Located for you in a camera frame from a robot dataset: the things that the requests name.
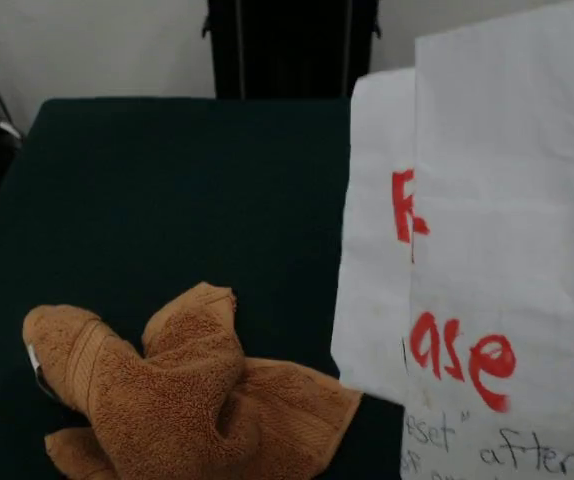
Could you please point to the paper sign reading please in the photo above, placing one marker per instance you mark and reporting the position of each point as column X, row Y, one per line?
column 507, row 200

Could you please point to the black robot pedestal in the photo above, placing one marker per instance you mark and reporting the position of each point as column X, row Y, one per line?
column 292, row 50

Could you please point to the dark green table cloth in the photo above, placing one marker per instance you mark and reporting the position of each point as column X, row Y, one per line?
column 192, row 200

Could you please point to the orange terry towel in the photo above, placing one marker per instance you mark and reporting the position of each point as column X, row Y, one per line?
column 177, row 400

